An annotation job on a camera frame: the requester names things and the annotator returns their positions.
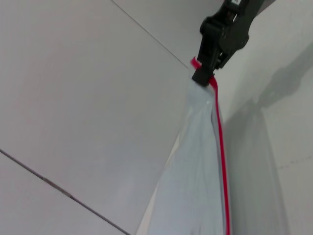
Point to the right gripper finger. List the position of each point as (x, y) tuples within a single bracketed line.
[(207, 61), (222, 60)]

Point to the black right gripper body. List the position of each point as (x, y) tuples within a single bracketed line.
[(239, 24)]

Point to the clear red-zipper document bag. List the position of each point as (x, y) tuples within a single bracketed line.
[(193, 171)]

